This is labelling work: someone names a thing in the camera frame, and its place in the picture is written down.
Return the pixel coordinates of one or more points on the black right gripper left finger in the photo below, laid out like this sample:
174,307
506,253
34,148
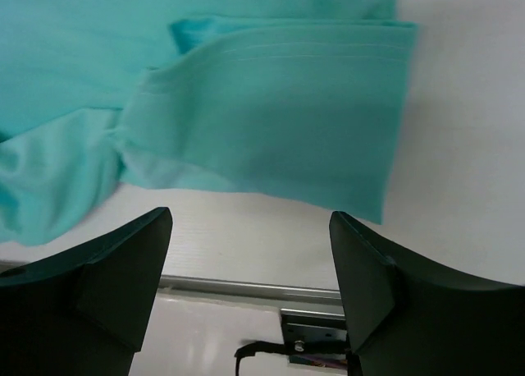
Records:
85,310

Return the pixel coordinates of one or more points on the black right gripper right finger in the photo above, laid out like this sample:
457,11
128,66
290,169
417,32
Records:
409,315

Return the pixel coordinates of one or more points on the teal t shirt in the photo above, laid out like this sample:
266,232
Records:
297,99

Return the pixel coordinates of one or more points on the aluminium table rail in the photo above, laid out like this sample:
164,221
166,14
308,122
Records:
246,287

